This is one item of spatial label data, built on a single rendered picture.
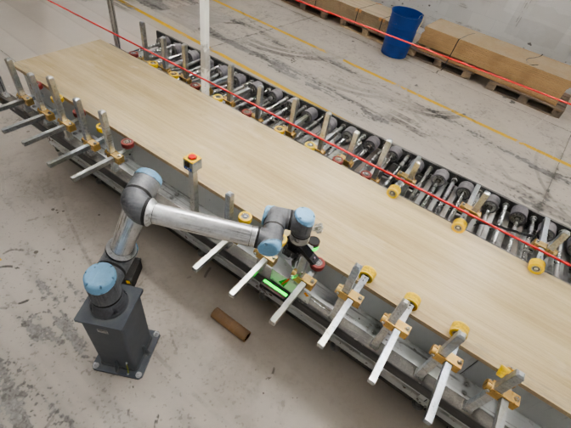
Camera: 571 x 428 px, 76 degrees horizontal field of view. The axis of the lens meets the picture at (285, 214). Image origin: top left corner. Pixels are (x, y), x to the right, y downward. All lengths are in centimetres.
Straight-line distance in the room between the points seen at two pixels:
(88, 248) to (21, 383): 102
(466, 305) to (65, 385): 235
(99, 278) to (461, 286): 187
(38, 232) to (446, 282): 299
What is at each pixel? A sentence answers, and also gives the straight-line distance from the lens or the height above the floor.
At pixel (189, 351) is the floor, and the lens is 268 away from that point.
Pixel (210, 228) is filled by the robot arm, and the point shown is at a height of 136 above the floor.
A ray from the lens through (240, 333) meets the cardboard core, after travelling 265.
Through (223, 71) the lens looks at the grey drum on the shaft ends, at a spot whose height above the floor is 84.
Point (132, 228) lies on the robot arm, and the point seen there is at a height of 112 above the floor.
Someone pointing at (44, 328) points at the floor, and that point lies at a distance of 298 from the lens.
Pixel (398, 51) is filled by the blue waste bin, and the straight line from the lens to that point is 724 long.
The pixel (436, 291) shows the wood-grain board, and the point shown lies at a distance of 215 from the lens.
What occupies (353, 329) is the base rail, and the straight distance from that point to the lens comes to 208.
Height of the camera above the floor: 246
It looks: 46 degrees down
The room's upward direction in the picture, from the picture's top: 12 degrees clockwise
